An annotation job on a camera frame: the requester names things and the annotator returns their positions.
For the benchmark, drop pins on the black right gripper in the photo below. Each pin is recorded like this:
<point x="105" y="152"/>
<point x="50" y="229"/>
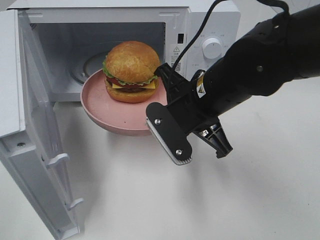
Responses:
<point x="191" y="105"/>

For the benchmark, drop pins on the pink round plate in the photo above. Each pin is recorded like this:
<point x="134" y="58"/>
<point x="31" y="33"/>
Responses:
<point x="128" y="119"/>

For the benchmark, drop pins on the burger with lettuce and cheese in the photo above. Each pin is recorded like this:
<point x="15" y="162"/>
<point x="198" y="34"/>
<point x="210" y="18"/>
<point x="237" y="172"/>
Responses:
<point x="129" y="70"/>

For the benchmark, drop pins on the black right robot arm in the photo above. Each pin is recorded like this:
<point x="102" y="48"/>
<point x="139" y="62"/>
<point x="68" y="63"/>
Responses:
<point x="278" y="50"/>

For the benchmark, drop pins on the white warning label sticker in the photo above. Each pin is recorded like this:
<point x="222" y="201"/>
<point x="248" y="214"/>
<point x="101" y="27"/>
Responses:
<point x="174" y="53"/>

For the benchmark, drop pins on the upper white power knob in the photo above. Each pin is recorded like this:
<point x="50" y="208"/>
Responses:
<point x="212" y="48"/>

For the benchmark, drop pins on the glass microwave turntable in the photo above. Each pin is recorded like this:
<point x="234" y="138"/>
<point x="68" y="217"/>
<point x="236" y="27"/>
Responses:
<point x="83" y="65"/>

